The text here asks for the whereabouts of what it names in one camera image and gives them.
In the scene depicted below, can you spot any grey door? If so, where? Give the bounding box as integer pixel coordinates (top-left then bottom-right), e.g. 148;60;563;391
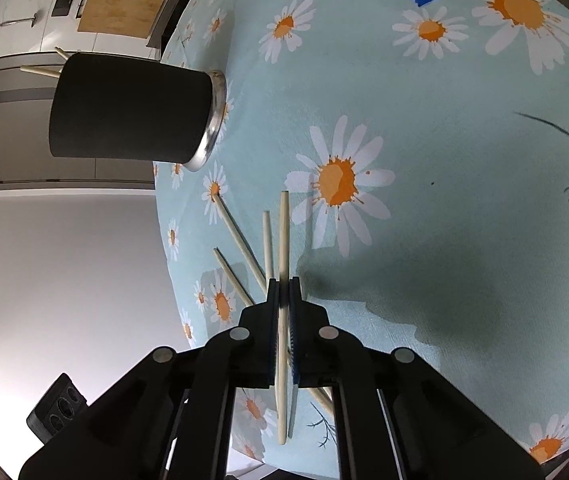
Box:
0;52;158;192

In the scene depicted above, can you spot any bamboo cutting board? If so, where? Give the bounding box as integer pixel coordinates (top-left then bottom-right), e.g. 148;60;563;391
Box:
76;0;170;41

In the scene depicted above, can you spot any daisy print tablecloth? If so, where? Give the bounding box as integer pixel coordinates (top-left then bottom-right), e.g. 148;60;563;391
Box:
152;0;569;480

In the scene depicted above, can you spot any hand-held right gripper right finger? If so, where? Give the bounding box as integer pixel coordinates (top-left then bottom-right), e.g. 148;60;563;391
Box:
289;276;548;480

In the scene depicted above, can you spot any black utensil holder cup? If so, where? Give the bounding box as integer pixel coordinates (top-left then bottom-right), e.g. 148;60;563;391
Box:
48;52;228;174

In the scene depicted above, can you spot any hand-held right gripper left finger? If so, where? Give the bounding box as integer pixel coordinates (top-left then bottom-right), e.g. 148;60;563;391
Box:
18;277;282;480

